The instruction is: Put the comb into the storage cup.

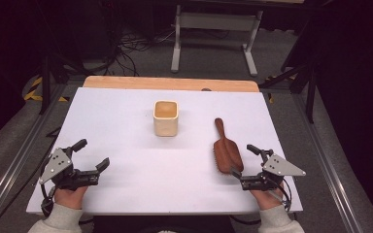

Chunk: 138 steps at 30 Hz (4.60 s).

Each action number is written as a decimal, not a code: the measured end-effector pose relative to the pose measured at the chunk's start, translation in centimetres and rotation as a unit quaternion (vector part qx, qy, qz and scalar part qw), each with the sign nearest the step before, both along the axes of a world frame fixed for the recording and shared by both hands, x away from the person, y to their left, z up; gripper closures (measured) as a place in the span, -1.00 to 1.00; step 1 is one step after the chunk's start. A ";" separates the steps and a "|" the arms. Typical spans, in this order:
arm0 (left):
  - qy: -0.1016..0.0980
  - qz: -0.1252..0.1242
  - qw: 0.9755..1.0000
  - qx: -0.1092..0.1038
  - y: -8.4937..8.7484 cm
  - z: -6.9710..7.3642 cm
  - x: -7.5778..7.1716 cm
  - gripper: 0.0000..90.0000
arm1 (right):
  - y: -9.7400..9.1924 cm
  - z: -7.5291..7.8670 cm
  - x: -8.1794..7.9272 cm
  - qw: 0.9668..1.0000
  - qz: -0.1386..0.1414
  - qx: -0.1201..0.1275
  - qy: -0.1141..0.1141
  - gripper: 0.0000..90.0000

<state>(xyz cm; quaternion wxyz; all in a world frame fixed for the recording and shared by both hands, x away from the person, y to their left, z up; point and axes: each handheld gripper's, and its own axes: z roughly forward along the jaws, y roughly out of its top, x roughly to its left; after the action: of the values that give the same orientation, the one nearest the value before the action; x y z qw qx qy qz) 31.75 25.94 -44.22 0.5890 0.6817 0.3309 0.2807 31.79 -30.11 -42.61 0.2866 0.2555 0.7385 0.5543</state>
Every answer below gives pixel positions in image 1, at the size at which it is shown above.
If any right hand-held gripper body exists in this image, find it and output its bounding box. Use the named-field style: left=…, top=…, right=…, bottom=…
left=240, top=149, right=307, bottom=192

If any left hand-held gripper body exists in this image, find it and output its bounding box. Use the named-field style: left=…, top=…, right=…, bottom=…
left=38, top=147, right=101, bottom=191

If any brown wooden hairbrush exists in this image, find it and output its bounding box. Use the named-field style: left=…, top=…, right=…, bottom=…
left=213, top=117, right=245, bottom=175

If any square wooden cup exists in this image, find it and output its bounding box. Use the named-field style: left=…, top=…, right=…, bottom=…
left=153, top=100, right=180, bottom=138

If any person's right hand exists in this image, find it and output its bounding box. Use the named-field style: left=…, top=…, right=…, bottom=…
left=250, top=183, right=286, bottom=212

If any person's left hand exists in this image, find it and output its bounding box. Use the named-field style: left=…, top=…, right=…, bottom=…
left=53, top=185, right=89, bottom=211

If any yellow black hazard tape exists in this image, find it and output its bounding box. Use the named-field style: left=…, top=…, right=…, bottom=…
left=265, top=75, right=297, bottom=105
left=23, top=76, right=70, bottom=103

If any white table board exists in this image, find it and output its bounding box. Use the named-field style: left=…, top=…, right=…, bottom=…
left=25, top=86, right=304, bottom=216

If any black metal stand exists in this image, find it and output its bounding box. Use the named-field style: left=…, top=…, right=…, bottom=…
left=38, top=54, right=88, bottom=116
left=258, top=61, right=317, bottom=124

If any person's dark lap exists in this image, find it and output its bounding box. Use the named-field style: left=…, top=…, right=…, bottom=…
left=91, top=215, right=236, bottom=233

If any wooden table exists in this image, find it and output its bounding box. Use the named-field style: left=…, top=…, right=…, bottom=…
left=83, top=75, right=260, bottom=93

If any right hand-held gripper cable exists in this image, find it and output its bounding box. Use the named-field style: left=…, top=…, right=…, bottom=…
left=270, top=179, right=293, bottom=214

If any hand-held gripper cable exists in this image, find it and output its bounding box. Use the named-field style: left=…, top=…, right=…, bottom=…
left=270, top=179, right=293, bottom=214
left=40, top=183, right=58, bottom=217

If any left hand-held gripper cable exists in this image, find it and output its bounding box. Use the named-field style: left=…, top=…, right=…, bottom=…
left=40, top=183, right=58, bottom=217

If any aluminium floor rail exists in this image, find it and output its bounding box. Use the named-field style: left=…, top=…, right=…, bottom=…
left=0, top=83, right=68, bottom=232
left=290, top=93, right=367, bottom=233

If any bundle of black floor cables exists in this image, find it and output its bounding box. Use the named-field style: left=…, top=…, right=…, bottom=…
left=86, top=28, right=176, bottom=77

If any grey metal table frame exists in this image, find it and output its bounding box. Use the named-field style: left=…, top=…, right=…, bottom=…
left=170, top=4, right=264, bottom=78

